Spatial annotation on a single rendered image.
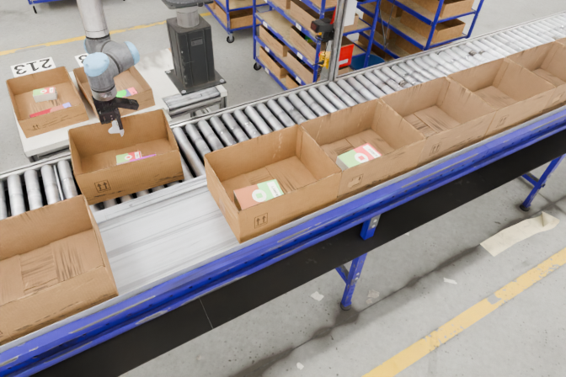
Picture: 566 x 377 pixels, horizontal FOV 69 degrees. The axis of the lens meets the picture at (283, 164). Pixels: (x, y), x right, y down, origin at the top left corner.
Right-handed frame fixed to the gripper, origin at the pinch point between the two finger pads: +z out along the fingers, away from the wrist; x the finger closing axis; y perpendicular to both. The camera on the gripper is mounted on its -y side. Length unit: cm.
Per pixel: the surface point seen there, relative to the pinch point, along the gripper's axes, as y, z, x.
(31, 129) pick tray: 35.2, 10.2, -26.5
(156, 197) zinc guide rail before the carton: -1.4, -7.3, 46.6
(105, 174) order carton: 12.0, -5.2, 27.0
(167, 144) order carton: -16.8, 10.1, 7.0
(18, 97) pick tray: 39, 17, -61
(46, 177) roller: 34.2, 11.3, 4.3
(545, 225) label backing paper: -220, 76, 108
